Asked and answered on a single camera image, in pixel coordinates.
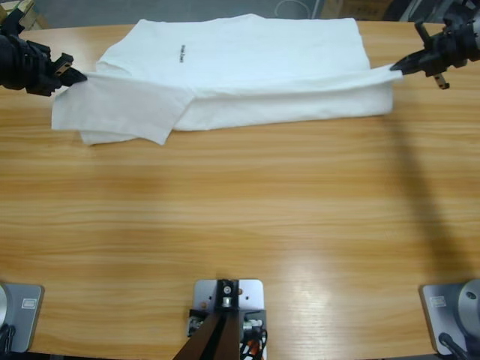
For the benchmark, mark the cardboard box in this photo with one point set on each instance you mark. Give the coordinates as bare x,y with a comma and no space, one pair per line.
352,7

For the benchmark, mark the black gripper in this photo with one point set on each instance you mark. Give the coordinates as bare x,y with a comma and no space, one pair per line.
446,48
30,67

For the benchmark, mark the wooden crate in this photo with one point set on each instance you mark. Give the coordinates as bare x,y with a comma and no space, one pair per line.
33,18

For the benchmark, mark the white t-shirt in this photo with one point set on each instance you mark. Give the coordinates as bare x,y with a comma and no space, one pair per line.
243,56

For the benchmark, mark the small electronics module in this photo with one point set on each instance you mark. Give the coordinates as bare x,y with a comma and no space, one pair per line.
253,322
195,324

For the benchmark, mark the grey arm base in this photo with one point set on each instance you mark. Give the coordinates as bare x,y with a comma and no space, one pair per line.
442,311
26,322

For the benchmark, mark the grey metal equipment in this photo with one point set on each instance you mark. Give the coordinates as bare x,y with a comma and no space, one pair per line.
420,9

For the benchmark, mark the white mount plate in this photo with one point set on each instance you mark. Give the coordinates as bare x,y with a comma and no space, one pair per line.
251,296

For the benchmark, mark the dark camera post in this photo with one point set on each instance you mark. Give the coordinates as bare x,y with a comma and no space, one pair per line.
221,337

